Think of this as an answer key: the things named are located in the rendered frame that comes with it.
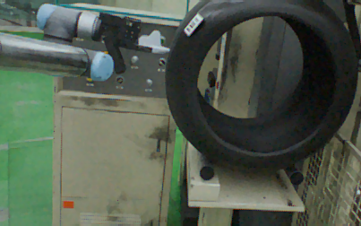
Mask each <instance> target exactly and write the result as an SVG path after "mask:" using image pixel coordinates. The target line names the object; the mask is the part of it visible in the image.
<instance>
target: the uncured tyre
mask: <svg viewBox="0 0 361 226"><path fill-rule="evenodd" d="M196 14H199V15H200V16H201V17H202V18H203V19H202V21H201V23H200V24H198V26H197V27H196V29H194V31H193V32H192V33H191V35H190V36H187V33H185V32H184V29H185V28H186V27H187V25H188V24H189V23H190V22H191V21H192V19H193V18H194V17H195V16H196ZM265 16H279V18H281V19H282V20H284V21H285V22H286V23H287V24H288V25H289V26H290V27H291V28H292V30H293V31H294V32H295V34H296V35H297V37H298V40H299V42H300V44H301V49H302V53H303V69H302V73H301V79H300V81H299V83H298V85H297V87H296V89H295V91H294V92H293V93H292V95H291V97H289V98H288V100H287V101H285V102H284V103H283V105H282V106H279V107H278V108H277V109H275V110H274V111H272V112H270V113H269V114H266V115H264V116H259V117H249V118H241V117H233V116H229V115H226V114H224V113H223V112H221V111H218V110H216V109H215V108H214V107H212V106H211V105H210V103H209V102H208V101H206V100H205V98H204V97H203V96H202V94H201V92H200V90H199V88H198V87H197V83H198V78H199V74H200V71H201V66H202V63H203V61H204V60H205V57H206V56H207V54H208V52H209V51H210V49H211V47H213V45H214V43H215V42H217V41H218V40H219V38H221V37H222V36H223V35H224V33H227V32H228V31H229V30H230V29H233V28H234V27H236V26H237V25H238V24H241V23H242V22H246V21H248V20H252V19H255V18H260V17H265ZM357 81H358V64H357V54H356V51H355V46H354V43H353V41H352V38H351V37H350V33H349V32H348V30H347V29H346V25H345V24H344V23H343V22H342V20H341V19H340V17H339V16H338V15H337V14H336V13H335V11H333V10H332V8H331V7H330V6H328V4H327V3H325V2H324V1H323V0H201V1H200V2H198V3H197V4H196V5H195V6H194V7H193V8H192V10H190V11H189V12H188V13H187V15H186V16H185V17H184V19H183V20H182V21H181V23H180V24H179V25H178V29H177V30H176V33H175V34H174V36H173V39H172V42H171V44H170V47H169V51H168V61H167V66H166V72H165V90H166V96H167V100H168V108H169V111H170V113H171V115H172V117H173V119H174V120H175V121H176V124H177V125H178V129H180V132H181V133H182V134H183V136H184V137H185V138H186V139H187V141H188V142H189V143H191V145H192V147H194V148H196V150H197V151H198V152H200V153H201V154H202V155H204V156H205V157H207V158H209V159H210V160H211V161H214V162H216V163H218V164H219V165H221V166H225V167H228V168H230V169H233V170H242V171H249V172H265V171H272V170H283V169H285V168H287V167H290V166H292V165H296V164H298V163H299V162H301V161H305V160H306V159H307V158H309V157H310V156H313V155H314V154H315V153H316V152H319V151H320V150H321V149H322V148H323V146H325V145H326V144H327V143H328V142H329V141H330V140H331V139H332V137H333V136H334V135H335V134H337V132H338V131H339V129H340V128H341V126H342V124H344V122H345V120H346V118H347V116H348V114H349V111H350V109H351V106H352V105H353V102H354V99H355V94H356V91H357Z"/></svg>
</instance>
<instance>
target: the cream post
mask: <svg viewBox="0 0 361 226"><path fill-rule="evenodd" d="M262 23H263V17H260V18H255V19H252V20H248V21H246V22H242V23H241V24H238V25H237V26H236V27H234V28H233V29H230V30H229V31H228V32H227V33H224V37H225V43H224V55H223V56H222V55H221V54H220V56H219V71H218V78H217V82H219V88H218V89H217V88H216V89H215V95H214V108H215V109H216V110H218V111H221V112H223V113H224V114H226V115H229V116H233V117H241V118H247V117H248V112H249V107H250V102H251V92H252V88H253V83H254V75H255V70H256V60H257V56H258V51H259V46H260V41H261V31H262ZM232 216H233V209H231V208H216V207H201V210H200V214H199V221H198V226H230V225H231V221H232Z"/></svg>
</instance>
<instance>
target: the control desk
mask: <svg viewBox="0 0 361 226"><path fill-rule="evenodd" d="M125 16H128V17H131V18H134V19H137V20H142V25H141V26H142V29H141V33H139V37H138V39H139V38H140V37H141V36H142V35H146V36H150V34H151V33H152V32H153V31H155V30H158V31H159V33H160V45H161V46H162V47H164V48H168V49H169V47H170V44H171V42H172V39H173V36H174V34H175V33H176V30H177V29H178V25H179V24H180V23H181V22H175V21H169V20H156V19H151V18H144V17H138V16H132V15H125ZM103 38H105V37H104V36H102V38H101V40H100V42H96V41H94V40H93V41H88V40H86V39H79V38H73V43H72V47H79V48H85V49H88V50H91V51H101V52H102V53H105V54H107V55H109V53H108V52H107V49H106V47H105V42H104V40H103ZM119 50H120V51H121V54H122V56H123V60H124V61H125V63H126V65H127V70H126V71H125V72H124V73H123V74H116V72H115V70H114V68H113V72H112V74H111V75H110V76H109V78H108V79H106V80H105V81H98V80H96V81H94V80H92V79H87V78H81V77H73V76H65V77H62V78H60V77H54V84H53V92H54V111H53V226H167V218H168V206H169V191H170V184H171V177H172V169H173V162H174V148H175V140H176V127H177V125H176V123H175V121H174V120H173V117H172V115H171V113H170V111H169V108H168V100H167V96H166V90H165V72H166V66H167V61H168V52H167V53H164V54H160V53H152V52H146V51H137V50H133V49H127V48H121V47H119ZM63 201H74V208H73V209H69V208H63Z"/></svg>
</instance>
